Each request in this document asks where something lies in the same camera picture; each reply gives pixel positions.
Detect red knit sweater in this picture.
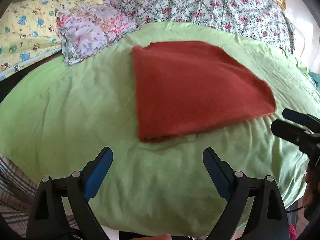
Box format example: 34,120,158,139
132,41,277,142

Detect person's right hand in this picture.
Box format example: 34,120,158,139
303,167,319,207

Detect plaid blanket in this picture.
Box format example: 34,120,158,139
0,153,78,238

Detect teal cloth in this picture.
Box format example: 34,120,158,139
309,71,320,90

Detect green bed sheet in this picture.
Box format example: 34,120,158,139
1,22,319,237

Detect yellow cartoon print pillow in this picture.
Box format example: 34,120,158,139
1,0,104,80

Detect pink purple floral pillow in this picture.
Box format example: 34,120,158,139
55,2,138,66

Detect white floral quilt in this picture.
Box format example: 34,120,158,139
107,0,295,53

